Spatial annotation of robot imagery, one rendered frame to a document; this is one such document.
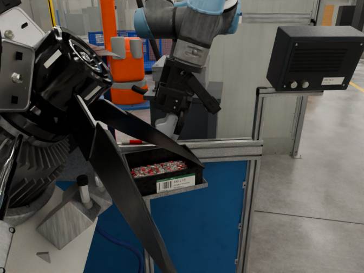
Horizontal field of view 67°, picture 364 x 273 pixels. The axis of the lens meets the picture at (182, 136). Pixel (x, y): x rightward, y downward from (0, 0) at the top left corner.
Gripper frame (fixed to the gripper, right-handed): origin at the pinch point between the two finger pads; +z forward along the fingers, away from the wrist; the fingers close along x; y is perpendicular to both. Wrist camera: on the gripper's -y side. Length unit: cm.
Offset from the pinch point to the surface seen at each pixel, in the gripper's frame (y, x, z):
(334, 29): -45, -27, -41
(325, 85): -50, -25, -23
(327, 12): -413, -666, -173
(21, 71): 26.9, 24.7, -15.3
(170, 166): -4.9, -15.5, 14.6
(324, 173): -168, -137, 51
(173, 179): -4.4, -4.1, 12.7
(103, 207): 12.7, 13.0, 13.1
